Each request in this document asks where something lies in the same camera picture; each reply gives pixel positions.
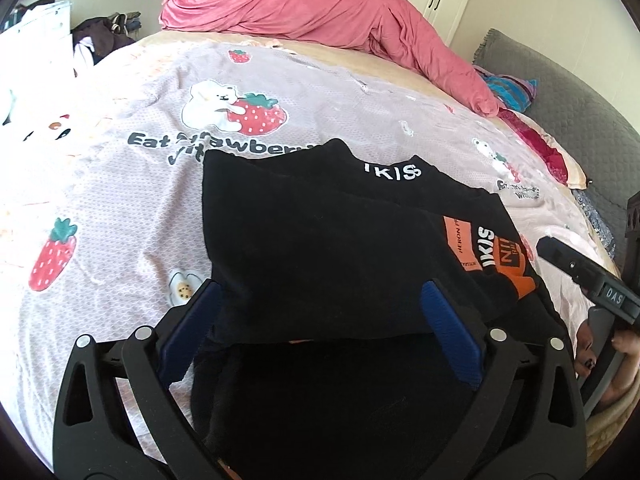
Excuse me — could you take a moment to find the red patterned pillow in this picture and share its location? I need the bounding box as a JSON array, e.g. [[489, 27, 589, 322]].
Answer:
[[497, 107, 588, 188]]

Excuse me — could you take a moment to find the blue patterned cloth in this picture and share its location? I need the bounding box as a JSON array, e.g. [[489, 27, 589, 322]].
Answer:
[[572, 187, 621, 256]]

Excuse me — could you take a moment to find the black sweater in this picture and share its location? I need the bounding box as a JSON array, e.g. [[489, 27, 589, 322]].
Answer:
[[190, 138, 576, 480]]

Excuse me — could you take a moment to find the grey quilted headboard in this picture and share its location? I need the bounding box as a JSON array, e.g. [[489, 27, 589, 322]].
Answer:
[[472, 29, 640, 271]]

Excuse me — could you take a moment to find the beige bed sheet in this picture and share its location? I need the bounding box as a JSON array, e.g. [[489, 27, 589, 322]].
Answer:
[[135, 30, 481, 106]]

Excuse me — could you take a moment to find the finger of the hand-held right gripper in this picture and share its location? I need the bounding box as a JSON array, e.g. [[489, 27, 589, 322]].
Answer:
[[536, 236, 601, 292]]

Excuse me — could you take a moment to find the white drawer cabinet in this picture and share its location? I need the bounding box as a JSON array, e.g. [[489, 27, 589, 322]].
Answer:
[[0, 1, 73, 76]]

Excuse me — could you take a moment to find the pink duvet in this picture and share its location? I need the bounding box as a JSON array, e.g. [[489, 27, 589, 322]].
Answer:
[[159, 0, 501, 118]]

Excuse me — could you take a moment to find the dark clothes pile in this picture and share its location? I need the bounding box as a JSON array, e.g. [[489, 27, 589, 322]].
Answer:
[[72, 10, 143, 68]]

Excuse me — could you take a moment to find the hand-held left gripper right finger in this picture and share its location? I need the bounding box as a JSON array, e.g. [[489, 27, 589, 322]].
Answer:
[[420, 280, 587, 480]]

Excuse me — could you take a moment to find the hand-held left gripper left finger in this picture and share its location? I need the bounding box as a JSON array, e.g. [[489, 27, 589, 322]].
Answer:
[[52, 280, 223, 480]]

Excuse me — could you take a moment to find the person's right hand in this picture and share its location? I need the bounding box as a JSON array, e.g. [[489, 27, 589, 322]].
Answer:
[[574, 325, 640, 408]]

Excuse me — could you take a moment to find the strawberry printed blanket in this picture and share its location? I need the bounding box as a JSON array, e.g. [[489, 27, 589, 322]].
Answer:
[[0, 35, 621, 461]]

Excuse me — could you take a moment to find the striped pillow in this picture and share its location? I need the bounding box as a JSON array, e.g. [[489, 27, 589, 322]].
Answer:
[[480, 72, 540, 113]]

